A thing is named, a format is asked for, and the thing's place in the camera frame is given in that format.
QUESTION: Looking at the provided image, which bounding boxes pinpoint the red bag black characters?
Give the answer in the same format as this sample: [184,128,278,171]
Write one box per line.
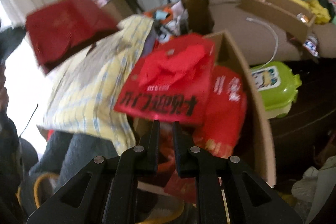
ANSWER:
[114,34,215,126]

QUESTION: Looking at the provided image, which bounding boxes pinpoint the large open cardboard box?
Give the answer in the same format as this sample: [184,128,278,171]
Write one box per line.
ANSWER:
[141,31,276,194]

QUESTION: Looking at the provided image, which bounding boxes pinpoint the long red envelope pack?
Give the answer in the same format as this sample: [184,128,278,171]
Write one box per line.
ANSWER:
[158,65,247,203]

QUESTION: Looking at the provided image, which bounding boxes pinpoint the yellow plaid tablecloth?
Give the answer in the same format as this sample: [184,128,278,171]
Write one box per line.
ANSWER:
[37,15,154,155]

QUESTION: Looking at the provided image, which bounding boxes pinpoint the brown cardboard box stack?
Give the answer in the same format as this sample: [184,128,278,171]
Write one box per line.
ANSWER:
[101,0,135,22]

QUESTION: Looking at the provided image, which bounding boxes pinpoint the green cartoon lunch box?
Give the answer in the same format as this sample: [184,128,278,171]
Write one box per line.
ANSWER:
[251,61,302,119]

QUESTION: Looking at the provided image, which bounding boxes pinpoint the floor box of clutter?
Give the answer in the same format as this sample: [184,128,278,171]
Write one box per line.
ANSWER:
[142,1,190,44]

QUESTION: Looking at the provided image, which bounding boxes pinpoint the shallow cardboard tray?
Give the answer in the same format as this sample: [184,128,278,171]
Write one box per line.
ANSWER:
[239,0,315,44]

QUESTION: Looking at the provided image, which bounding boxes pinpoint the yellow plastic bag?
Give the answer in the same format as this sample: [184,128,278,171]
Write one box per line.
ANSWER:
[290,0,331,24]

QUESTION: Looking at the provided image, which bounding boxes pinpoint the white charging cable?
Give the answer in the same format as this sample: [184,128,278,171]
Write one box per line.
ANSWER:
[246,16,280,68]

